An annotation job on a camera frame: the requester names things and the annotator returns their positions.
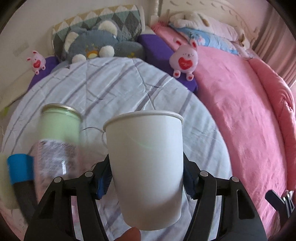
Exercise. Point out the pink bunny toy with heart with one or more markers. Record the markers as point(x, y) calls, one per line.
point(185, 59)

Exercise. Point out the pale green cup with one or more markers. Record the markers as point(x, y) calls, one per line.
point(6, 190)

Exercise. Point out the white dog plush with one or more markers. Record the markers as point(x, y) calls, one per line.
point(199, 21)

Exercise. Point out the small pink bunny toy left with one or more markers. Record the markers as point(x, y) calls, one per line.
point(38, 62)

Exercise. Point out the grey plush toy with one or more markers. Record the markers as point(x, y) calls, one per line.
point(103, 40)

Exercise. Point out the purple cushion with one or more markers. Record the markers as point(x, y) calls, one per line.
point(157, 53)

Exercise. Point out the blue cartoon pillow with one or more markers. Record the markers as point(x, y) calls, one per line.
point(206, 39)

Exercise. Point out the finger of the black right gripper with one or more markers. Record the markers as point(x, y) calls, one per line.
point(284, 205)

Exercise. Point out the pink blanket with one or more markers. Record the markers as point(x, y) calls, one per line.
point(254, 110)

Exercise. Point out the diamond pattern pillow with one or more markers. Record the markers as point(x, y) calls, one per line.
point(129, 19)

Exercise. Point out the white grey striped quilt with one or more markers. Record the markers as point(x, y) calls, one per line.
point(103, 88)

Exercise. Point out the left hand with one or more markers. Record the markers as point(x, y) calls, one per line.
point(133, 234)

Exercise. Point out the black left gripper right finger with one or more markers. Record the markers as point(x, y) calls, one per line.
point(239, 219)

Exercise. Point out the cream bed headboard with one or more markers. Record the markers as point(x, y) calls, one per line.
point(220, 10)

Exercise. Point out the white paper cup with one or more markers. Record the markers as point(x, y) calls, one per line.
point(146, 156)

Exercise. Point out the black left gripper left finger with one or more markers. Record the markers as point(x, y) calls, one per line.
point(53, 219)

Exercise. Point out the glass jar with green lid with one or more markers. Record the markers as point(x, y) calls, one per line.
point(56, 150)

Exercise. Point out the black can with blue band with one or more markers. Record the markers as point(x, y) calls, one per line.
point(21, 171)

